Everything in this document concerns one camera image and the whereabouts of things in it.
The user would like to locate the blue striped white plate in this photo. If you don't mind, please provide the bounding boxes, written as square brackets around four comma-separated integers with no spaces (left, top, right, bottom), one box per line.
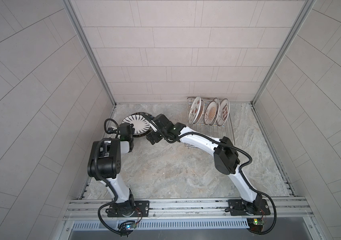
[121,113,152,138]

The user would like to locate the dark rimmed beige plate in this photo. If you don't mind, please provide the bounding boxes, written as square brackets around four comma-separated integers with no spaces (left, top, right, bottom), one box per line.
[133,112,156,138]

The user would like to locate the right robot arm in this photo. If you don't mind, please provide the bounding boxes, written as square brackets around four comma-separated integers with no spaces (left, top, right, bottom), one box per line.
[140,113,263,215]

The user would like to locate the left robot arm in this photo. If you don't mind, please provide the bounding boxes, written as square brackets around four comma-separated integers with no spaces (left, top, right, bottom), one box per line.
[87,119,135,217]

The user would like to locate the watermelon pattern plate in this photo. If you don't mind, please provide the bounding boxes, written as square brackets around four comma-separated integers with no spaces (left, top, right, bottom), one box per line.
[188,97,204,124]

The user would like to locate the white red-pattern plate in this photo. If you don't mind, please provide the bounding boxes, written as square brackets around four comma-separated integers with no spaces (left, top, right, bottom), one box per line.
[204,98,220,126]

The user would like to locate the red rimmed text plate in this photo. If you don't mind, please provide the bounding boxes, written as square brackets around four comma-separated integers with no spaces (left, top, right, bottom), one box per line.
[217,99,230,127]

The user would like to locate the left circuit board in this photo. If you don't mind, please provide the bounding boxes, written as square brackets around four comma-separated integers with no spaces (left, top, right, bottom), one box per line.
[118,221,136,234]

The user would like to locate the circuit board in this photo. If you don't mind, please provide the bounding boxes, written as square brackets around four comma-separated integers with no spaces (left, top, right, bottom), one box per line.
[118,221,136,234]
[247,218,265,233]

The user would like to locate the right circuit board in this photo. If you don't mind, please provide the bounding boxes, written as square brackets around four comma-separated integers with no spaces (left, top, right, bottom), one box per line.
[247,218,265,233]

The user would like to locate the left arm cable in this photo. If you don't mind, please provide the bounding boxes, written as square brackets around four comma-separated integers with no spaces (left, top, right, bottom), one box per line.
[97,118,129,237]

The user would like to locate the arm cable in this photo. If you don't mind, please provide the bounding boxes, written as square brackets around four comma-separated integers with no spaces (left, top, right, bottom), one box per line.
[97,118,129,237]
[247,191,278,235]

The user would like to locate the wire dish rack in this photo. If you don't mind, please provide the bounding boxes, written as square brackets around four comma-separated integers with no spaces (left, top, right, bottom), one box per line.
[186,97,235,144]

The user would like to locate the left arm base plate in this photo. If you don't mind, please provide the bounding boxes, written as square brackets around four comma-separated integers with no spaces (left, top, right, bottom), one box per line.
[105,201,149,218]

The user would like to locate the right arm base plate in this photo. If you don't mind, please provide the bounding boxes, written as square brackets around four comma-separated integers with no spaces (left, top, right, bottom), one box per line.
[225,199,271,216]

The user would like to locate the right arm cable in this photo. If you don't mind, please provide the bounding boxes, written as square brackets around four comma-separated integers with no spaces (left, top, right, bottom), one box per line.
[247,191,278,235]

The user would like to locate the aluminium mounting rail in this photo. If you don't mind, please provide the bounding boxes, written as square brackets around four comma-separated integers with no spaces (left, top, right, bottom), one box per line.
[63,197,314,220]

